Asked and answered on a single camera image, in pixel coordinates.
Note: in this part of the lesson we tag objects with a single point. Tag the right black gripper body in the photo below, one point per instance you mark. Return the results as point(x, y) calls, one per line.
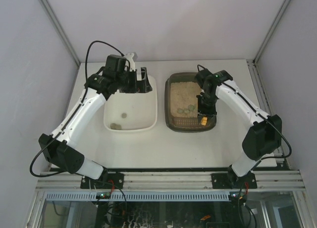
point(206, 109)

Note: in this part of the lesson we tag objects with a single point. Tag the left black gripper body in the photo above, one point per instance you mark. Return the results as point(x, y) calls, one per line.
point(136, 82)

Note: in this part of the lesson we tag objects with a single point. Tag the yellow litter scoop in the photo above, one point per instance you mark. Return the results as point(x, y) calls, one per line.
point(204, 121)

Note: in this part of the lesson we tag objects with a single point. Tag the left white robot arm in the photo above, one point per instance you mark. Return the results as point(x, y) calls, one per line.
point(119, 74)

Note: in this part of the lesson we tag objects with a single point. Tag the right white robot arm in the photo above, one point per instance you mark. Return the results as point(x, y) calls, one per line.
point(263, 134)

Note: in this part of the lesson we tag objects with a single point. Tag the dark brown litter box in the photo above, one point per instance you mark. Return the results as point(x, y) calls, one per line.
point(181, 90)

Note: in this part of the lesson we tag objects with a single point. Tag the white plastic tray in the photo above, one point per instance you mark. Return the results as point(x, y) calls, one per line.
point(141, 110)

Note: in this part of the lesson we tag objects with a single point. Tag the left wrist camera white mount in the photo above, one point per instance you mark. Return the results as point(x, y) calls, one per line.
point(131, 58)

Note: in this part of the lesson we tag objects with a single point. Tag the right aluminium side rail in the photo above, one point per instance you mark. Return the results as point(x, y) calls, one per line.
point(265, 105)

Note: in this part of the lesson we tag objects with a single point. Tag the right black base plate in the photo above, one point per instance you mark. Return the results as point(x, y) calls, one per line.
point(229, 180)

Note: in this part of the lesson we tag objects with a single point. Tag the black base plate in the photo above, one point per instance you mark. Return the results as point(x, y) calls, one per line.
point(109, 179)
point(229, 180)

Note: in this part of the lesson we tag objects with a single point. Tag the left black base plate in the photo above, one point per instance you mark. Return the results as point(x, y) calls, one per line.
point(109, 179)

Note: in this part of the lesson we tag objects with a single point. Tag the aluminium front rail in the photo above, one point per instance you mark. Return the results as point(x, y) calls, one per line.
point(180, 181)

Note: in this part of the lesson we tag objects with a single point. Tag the grey slotted cable duct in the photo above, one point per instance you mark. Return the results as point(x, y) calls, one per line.
point(148, 196)

